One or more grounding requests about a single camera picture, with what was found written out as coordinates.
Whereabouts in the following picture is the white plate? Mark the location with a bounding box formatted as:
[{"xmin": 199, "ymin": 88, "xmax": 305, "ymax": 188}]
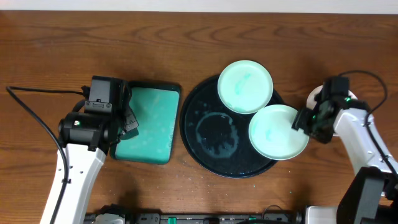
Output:
[{"xmin": 306, "ymin": 85, "xmax": 358, "ymax": 137}]

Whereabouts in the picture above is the mint green plate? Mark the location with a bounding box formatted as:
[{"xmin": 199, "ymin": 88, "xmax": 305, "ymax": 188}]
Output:
[
  {"xmin": 217, "ymin": 60, "xmax": 274, "ymax": 114},
  {"xmin": 248, "ymin": 105, "xmax": 309, "ymax": 161}
]

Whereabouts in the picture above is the mint green plate top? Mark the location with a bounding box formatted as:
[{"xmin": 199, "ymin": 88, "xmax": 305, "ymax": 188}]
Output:
[{"xmin": 217, "ymin": 60, "xmax": 274, "ymax": 114}]

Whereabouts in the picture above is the dark green sponge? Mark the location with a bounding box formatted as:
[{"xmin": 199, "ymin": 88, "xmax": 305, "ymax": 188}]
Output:
[{"xmin": 119, "ymin": 128, "xmax": 139, "ymax": 140}]

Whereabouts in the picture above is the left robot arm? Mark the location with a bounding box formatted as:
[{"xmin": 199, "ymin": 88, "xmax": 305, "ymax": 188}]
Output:
[{"xmin": 41, "ymin": 76, "xmax": 139, "ymax": 223}]

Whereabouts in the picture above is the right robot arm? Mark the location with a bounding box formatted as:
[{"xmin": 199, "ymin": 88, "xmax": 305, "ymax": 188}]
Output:
[{"xmin": 292, "ymin": 97, "xmax": 397, "ymax": 223}]

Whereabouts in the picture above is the rectangular dark green tray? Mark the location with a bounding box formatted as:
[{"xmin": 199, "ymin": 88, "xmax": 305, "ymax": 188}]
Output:
[{"xmin": 109, "ymin": 81, "xmax": 181, "ymax": 165}]

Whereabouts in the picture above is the round black tray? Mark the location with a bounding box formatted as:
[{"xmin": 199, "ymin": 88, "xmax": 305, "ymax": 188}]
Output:
[{"xmin": 180, "ymin": 75, "xmax": 277, "ymax": 179}]

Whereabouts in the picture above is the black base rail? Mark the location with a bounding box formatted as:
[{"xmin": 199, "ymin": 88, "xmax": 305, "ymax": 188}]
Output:
[{"xmin": 83, "ymin": 204, "xmax": 305, "ymax": 224}]

